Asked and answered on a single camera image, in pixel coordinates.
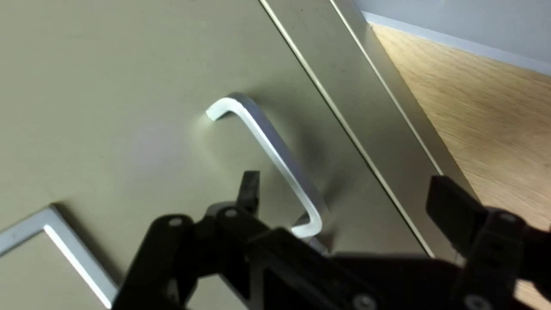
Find beige file drawer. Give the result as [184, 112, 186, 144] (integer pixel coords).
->
[0, 0, 434, 310]

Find silver drawer handle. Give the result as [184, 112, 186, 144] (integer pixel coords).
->
[205, 93, 327, 241]

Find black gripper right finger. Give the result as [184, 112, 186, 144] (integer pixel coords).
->
[425, 174, 551, 310]

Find beige metal file cabinet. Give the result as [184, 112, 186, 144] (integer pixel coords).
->
[260, 0, 479, 260]

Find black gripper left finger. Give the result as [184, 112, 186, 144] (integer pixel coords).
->
[110, 169, 279, 310]

